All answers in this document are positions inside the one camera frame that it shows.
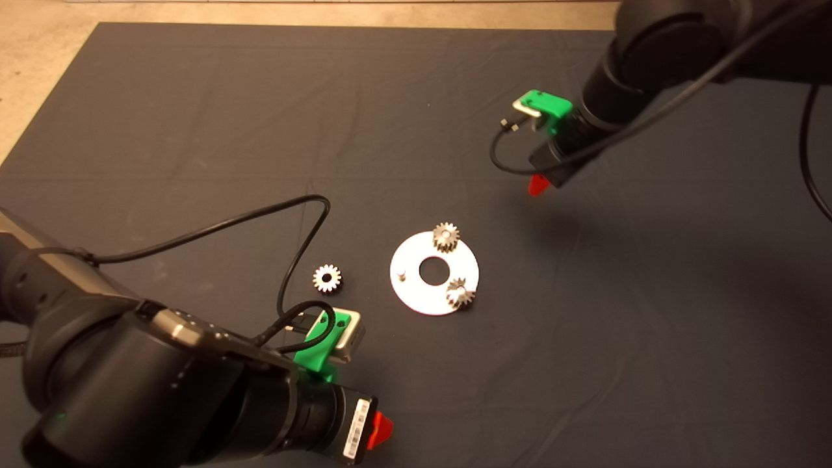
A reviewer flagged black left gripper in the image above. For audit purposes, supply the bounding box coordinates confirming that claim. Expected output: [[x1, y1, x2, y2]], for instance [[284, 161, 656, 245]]
[[294, 383, 395, 465]]

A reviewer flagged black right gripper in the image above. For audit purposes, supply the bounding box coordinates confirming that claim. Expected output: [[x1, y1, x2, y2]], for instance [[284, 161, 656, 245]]
[[528, 107, 612, 197]]

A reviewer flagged small steel planetary gear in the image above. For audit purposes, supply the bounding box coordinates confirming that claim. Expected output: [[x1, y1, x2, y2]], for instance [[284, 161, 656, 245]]
[[313, 264, 343, 294], [432, 222, 461, 254], [446, 278, 476, 309]]

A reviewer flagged round metal carrier plate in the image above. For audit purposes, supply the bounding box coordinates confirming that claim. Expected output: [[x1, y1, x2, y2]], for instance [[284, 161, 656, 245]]
[[390, 231, 480, 317]]

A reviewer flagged dark grey table cloth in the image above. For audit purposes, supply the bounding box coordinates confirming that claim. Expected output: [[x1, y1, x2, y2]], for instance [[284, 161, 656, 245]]
[[0, 23, 832, 468]]

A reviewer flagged black right camera cable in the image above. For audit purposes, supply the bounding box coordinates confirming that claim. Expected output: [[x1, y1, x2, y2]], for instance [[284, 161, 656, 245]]
[[489, 0, 832, 225]]

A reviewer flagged black camera cable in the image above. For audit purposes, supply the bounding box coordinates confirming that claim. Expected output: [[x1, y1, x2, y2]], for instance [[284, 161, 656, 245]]
[[84, 195, 337, 355], [489, 0, 832, 225]]

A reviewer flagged green right camera mount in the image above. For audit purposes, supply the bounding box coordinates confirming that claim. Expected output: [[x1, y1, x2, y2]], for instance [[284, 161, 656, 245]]
[[522, 90, 574, 136]]

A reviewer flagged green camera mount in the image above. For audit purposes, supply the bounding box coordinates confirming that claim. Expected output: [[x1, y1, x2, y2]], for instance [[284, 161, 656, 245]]
[[292, 311, 352, 384], [522, 90, 574, 136]]

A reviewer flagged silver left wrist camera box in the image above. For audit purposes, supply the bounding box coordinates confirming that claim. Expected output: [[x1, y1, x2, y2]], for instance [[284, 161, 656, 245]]
[[330, 312, 365, 363]]

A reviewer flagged green left camera mount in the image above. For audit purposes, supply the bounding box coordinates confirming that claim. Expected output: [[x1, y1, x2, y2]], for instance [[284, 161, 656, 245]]
[[292, 311, 352, 384]]

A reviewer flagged black left camera cable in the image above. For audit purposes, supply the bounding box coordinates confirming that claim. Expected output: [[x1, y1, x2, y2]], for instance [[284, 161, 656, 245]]
[[84, 195, 337, 355]]

